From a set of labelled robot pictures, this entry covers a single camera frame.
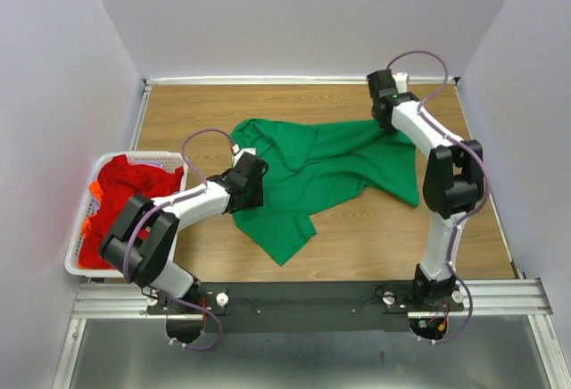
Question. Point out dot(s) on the aluminium front rail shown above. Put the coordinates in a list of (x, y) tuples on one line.
[(501, 297)]

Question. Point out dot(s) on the aluminium back table rail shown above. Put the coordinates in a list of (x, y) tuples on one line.
[(255, 80)]

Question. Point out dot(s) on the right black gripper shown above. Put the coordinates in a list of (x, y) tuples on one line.
[(384, 127)]

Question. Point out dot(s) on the green t-shirt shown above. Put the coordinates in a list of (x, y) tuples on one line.
[(315, 167)]

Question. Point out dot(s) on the red t-shirt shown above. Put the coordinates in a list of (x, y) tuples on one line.
[(120, 180)]

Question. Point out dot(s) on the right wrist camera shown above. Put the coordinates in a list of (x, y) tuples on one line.
[(401, 80)]

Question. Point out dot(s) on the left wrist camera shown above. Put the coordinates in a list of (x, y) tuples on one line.
[(238, 152)]

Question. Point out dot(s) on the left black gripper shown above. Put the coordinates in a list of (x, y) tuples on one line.
[(258, 198)]

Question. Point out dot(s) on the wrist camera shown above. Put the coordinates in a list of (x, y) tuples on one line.
[(238, 152), (401, 80)]

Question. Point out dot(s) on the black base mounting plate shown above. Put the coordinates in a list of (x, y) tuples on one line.
[(303, 307)]

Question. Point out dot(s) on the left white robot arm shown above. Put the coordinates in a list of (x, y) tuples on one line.
[(139, 242)]

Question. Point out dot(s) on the white plastic laundry basket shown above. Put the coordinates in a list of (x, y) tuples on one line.
[(166, 160)]

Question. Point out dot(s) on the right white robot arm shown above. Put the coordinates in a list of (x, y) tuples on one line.
[(453, 186)]

